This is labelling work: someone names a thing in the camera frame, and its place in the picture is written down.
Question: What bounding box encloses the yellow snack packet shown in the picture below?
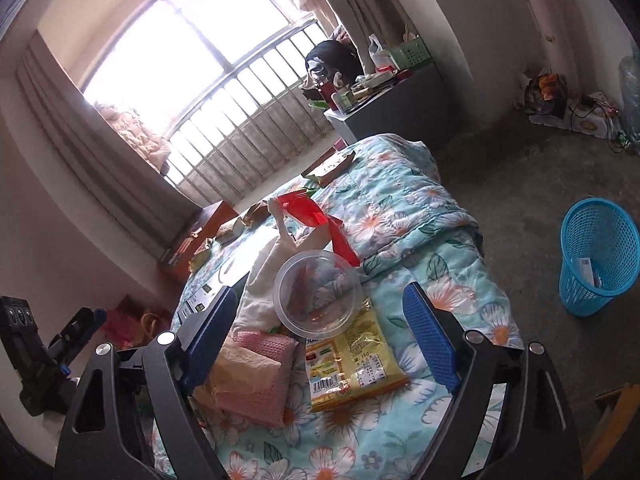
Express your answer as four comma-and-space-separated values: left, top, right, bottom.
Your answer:
304, 296, 412, 413

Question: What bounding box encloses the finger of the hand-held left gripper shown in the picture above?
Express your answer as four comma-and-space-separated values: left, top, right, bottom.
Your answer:
47, 308, 108, 376

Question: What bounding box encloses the white plastic jug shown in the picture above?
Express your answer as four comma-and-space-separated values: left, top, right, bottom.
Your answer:
367, 34, 393, 73

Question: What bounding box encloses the barred window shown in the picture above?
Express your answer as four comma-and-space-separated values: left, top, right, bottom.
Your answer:
82, 0, 346, 206

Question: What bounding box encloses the brown snack packet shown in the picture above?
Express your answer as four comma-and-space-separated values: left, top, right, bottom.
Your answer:
240, 202, 273, 226

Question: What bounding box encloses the grey cabinet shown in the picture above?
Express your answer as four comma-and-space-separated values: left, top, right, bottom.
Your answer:
324, 62, 458, 148

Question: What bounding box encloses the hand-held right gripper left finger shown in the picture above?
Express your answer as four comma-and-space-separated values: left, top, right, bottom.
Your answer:
52, 285, 240, 480

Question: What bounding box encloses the beige paper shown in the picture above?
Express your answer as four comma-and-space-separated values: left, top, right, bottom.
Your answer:
192, 335, 281, 403

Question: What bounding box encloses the red plastic bag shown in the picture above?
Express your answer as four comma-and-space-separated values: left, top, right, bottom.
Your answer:
276, 188, 362, 268

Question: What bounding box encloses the floral quilted blanket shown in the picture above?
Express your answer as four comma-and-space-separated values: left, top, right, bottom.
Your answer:
150, 133, 526, 480

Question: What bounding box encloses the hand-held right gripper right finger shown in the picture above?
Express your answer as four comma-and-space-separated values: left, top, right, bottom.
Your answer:
402, 281, 585, 480

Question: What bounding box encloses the pink plastic bag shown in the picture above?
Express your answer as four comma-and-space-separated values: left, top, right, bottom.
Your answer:
102, 307, 146, 348

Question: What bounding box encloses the green plastic basket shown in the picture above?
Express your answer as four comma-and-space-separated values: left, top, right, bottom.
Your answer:
387, 40, 432, 70

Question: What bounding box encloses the beige curtain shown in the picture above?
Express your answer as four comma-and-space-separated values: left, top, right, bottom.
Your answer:
320, 0, 401, 71

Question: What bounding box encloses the grey pleated curtain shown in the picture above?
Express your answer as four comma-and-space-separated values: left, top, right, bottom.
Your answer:
17, 30, 201, 256

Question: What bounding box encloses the beige padded jacket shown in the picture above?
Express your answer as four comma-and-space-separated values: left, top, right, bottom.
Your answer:
95, 101, 172, 168

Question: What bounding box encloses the dark orange snack bag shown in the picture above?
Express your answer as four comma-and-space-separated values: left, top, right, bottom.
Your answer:
525, 74, 568, 116

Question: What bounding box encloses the clear plastic sack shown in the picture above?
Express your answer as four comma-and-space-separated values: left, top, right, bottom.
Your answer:
617, 45, 640, 146

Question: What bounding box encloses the pink mesh cloth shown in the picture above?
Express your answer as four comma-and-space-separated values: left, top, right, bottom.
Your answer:
215, 330, 297, 428

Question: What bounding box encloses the white paper packet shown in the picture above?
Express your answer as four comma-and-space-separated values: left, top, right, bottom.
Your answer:
572, 256, 603, 288

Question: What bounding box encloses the brown wooden nightstand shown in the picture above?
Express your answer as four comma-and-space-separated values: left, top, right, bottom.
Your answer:
159, 200, 240, 276

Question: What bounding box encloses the blue plastic wastebasket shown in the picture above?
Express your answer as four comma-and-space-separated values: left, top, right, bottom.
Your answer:
558, 197, 640, 317

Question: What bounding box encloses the clear round plastic container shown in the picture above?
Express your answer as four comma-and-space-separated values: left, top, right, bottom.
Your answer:
273, 250, 364, 339

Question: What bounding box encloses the wooden stool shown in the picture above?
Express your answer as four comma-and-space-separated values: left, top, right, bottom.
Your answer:
582, 382, 640, 480

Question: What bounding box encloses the black bag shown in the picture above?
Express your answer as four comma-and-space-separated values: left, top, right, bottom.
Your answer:
305, 39, 363, 83

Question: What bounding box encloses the red thermos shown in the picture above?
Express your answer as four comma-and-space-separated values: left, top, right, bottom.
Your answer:
312, 72, 341, 111

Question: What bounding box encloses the white floor mat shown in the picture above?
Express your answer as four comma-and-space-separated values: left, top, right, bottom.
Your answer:
530, 92, 621, 136

